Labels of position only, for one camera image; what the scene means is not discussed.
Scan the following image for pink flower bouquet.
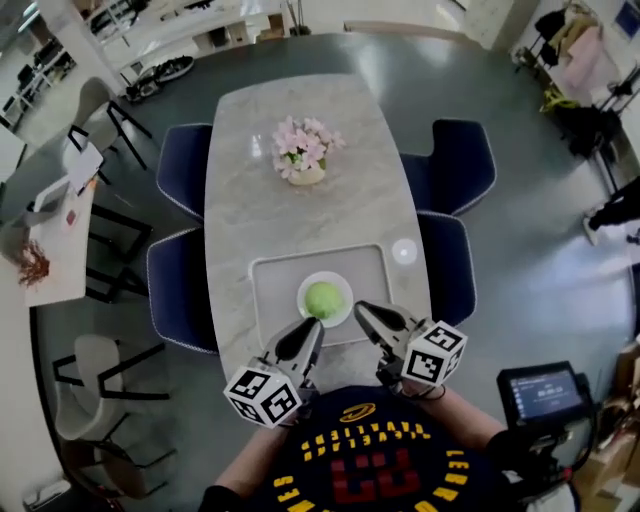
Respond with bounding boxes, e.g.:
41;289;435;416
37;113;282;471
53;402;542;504
271;115;347;179

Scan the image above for yellow green cloth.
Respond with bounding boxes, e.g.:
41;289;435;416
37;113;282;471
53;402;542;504
538;85;582;114

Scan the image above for cream flower vase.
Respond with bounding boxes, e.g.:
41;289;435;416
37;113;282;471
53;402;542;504
286;167;327;188

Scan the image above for dried red plant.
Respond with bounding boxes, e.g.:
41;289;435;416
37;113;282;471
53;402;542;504
13;238;52;287

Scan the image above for brown chair black legs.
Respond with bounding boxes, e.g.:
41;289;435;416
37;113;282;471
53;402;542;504
59;438;178;502

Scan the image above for beige chair black legs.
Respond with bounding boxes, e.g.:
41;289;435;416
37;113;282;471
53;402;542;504
61;76;154;184
51;333;172;442

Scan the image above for small white round coaster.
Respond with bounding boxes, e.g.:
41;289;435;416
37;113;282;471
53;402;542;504
391;238;419;267

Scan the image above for black monitor on stand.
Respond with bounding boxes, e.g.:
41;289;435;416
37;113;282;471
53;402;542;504
495;360;599;501

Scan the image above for pile of black shoes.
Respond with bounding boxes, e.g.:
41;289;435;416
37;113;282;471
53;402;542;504
123;55;196;103

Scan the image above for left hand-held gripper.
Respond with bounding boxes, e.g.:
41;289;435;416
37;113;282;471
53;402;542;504
223;316;327;430

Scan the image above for person's left forearm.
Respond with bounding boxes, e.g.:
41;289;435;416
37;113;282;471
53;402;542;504
214;423;292;499

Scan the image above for white round dish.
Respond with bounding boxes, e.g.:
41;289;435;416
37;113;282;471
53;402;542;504
296;270;355;329

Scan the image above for cardboard boxes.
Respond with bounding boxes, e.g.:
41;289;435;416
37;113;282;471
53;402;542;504
572;342;640;512

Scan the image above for person's dark printed shirt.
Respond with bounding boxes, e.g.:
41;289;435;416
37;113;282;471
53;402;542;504
198;383;519;512

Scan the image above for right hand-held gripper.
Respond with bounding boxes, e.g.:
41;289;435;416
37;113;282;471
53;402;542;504
353;299;469;397

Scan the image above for black bag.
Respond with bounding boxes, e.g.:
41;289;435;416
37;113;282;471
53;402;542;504
553;103;624;160

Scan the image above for white side table black frame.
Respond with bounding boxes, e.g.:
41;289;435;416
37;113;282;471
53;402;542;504
0;177;154;308

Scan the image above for white power strip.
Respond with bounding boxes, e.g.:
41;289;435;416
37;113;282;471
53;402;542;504
21;478;72;507

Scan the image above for grey laptop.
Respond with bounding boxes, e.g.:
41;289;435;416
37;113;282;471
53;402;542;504
23;175;72;227

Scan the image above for clothes rack with garments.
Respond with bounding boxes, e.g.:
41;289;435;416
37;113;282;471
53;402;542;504
512;2;621;104

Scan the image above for person's right forearm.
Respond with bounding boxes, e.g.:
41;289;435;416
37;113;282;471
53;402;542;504
402;383;507;451

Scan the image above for dark blue upholstered chair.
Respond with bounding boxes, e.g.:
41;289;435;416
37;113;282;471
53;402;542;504
399;118;498;218
145;227;219;356
416;211;478;329
155;123;214;224

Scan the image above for grey rectangular tray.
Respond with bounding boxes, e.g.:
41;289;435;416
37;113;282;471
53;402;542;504
249;242;394;350

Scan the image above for green leafy vegetable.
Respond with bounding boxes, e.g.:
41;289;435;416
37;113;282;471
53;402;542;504
304;281;346;320

